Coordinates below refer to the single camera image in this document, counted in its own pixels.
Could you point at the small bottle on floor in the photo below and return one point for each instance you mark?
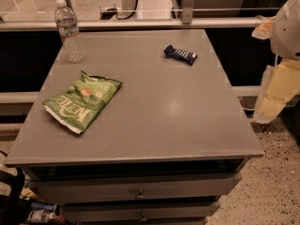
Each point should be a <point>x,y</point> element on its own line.
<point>40,216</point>

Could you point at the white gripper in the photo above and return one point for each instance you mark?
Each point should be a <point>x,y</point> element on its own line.
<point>287,32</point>

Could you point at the metal guard rail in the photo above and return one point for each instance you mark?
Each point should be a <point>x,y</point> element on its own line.
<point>113,25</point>

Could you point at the green kettle chips bag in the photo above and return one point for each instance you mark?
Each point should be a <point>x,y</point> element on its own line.
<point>79,106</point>

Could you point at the black device on floor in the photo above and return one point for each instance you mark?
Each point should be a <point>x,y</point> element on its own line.
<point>108,13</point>

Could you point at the clear plastic water bottle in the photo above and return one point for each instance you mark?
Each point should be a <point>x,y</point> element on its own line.
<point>66,22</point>

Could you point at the lower grey drawer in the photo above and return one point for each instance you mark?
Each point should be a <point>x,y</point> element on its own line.
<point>140,211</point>

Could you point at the upper grey drawer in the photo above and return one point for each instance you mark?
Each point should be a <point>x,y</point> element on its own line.
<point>136,188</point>

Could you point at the grey drawer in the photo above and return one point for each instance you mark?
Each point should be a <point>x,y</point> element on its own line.
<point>140,211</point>
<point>136,188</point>

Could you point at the grey drawer cabinet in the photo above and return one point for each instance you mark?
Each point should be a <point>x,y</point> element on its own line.
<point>168,118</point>

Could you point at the blue rxbar blueberry bar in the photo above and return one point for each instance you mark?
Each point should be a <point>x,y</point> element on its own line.
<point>180,55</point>

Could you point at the black bag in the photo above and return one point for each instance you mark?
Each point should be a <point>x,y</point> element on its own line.
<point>13,209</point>

